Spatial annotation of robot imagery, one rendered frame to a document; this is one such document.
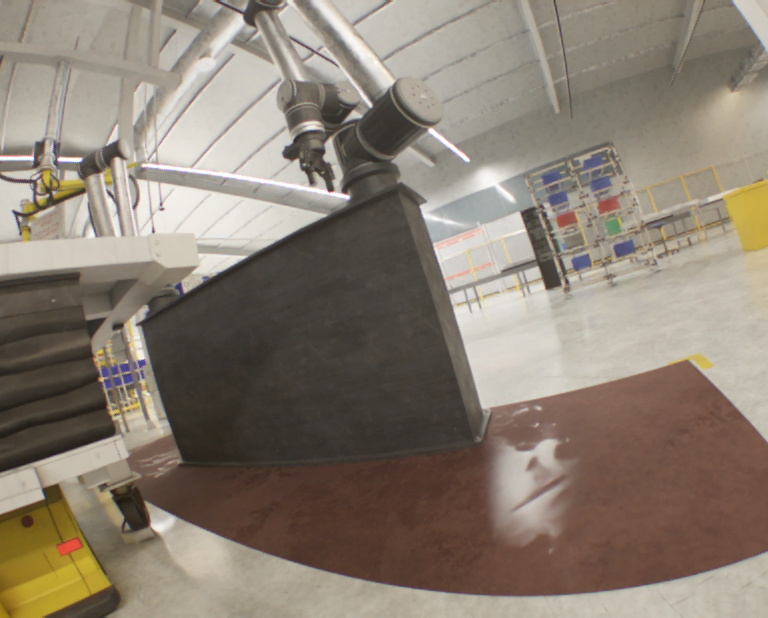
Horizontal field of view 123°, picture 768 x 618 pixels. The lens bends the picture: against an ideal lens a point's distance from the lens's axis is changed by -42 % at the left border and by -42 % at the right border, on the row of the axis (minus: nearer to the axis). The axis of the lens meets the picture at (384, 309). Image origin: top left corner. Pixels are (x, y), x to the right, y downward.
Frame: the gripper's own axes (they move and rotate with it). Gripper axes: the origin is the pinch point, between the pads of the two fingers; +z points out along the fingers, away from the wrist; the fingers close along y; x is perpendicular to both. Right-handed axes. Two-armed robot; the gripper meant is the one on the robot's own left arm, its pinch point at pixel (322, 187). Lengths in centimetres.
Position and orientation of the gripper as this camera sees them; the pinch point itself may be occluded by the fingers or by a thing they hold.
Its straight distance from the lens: 101.3
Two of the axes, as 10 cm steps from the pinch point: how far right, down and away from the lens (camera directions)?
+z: 2.9, 9.6, -0.3
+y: 3.8, -0.9, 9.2
